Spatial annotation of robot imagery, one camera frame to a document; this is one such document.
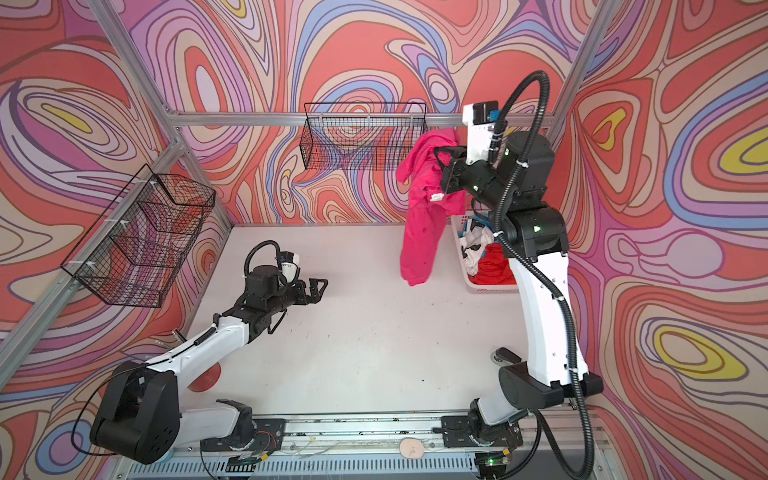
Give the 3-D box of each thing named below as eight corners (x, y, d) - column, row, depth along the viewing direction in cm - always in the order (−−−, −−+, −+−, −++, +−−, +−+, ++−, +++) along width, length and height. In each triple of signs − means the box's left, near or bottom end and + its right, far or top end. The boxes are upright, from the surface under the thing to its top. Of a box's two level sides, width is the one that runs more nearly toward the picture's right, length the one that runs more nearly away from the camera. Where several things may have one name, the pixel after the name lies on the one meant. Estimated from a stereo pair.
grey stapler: (488, 359, 88) (494, 352, 84) (492, 351, 90) (498, 344, 86) (511, 373, 86) (518, 366, 81) (515, 365, 87) (521, 357, 83)
